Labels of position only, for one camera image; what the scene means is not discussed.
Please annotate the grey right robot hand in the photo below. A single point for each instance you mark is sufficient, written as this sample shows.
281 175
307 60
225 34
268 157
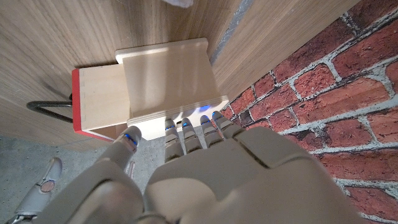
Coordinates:
43 189

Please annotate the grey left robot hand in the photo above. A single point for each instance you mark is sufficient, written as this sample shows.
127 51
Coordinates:
236 177

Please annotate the wooden drawer with red front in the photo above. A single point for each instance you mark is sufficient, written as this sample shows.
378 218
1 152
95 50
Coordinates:
102 96

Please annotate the wooden box with slot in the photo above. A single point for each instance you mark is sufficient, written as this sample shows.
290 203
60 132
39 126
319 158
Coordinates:
168 81

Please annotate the crumpled white tissue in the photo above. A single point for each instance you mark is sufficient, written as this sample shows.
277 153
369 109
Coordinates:
180 2

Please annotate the printed brick backdrop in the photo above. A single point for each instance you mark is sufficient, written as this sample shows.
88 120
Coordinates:
342 109

